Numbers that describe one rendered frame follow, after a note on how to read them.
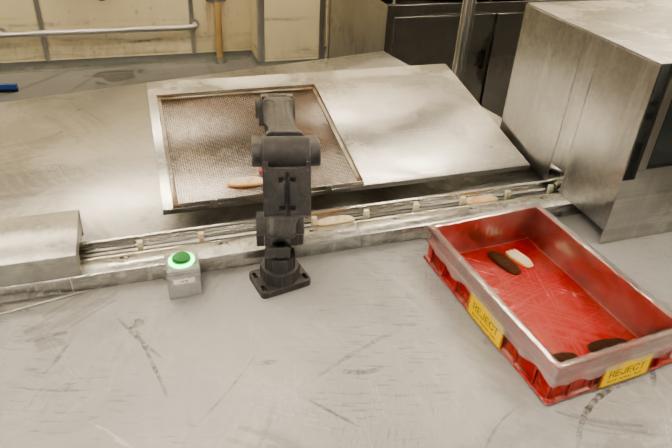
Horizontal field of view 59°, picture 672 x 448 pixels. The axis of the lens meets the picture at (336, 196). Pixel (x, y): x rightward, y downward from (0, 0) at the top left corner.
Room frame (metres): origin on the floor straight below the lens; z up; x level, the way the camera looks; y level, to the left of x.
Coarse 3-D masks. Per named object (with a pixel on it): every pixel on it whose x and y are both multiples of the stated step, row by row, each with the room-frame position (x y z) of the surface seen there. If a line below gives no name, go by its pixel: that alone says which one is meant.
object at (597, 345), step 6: (594, 342) 0.90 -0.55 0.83; (600, 342) 0.90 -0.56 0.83; (606, 342) 0.90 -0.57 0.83; (612, 342) 0.90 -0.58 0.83; (618, 342) 0.90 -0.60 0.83; (624, 342) 0.90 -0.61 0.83; (588, 348) 0.88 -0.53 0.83; (594, 348) 0.88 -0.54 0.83; (600, 348) 0.88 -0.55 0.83; (552, 354) 0.86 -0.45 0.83; (558, 354) 0.86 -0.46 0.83; (564, 354) 0.86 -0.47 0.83; (570, 354) 0.86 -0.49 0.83; (576, 354) 0.87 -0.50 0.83; (558, 360) 0.84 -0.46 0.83; (564, 360) 0.84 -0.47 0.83
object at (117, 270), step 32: (352, 224) 1.23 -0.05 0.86; (384, 224) 1.24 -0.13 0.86; (416, 224) 1.25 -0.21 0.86; (128, 256) 1.06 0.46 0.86; (160, 256) 1.06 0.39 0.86; (224, 256) 1.08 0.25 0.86; (256, 256) 1.10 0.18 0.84; (0, 288) 0.93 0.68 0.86; (32, 288) 0.94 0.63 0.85; (64, 288) 0.96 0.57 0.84; (96, 288) 0.99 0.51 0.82
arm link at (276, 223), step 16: (272, 144) 0.82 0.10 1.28; (288, 144) 0.83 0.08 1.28; (304, 144) 0.83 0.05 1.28; (272, 160) 0.81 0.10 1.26; (288, 160) 0.81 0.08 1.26; (304, 160) 0.82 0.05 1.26; (272, 176) 0.80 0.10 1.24; (288, 176) 0.81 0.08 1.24; (304, 176) 0.81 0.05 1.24; (272, 192) 0.79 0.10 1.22; (288, 192) 0.80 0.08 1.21; (304, 192) 0.80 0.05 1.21; (272, 208) 0.78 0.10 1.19; (288, 208) 0.79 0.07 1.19; (304, 208) 0.79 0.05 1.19; (256, 224) 1.02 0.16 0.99; (272, 224) 0.89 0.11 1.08; (288, 224) 0.87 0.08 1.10; (256, 240) 1.03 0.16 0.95
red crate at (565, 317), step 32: (480, 256) 1.18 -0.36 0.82; (544, 256) 1.20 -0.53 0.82; (512, 288) 1.07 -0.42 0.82; (544, 288) 1.07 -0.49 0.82; (576, 288) 1.08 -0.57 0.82; (544, 320) 0.96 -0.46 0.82; (576, 320) 0.97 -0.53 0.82; (608, 320) 0.98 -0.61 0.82; (512, 352) 0.85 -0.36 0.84; (576, 352) 0.88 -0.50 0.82; (544, 384) 0.76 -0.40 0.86; (576, 384) 0.77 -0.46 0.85
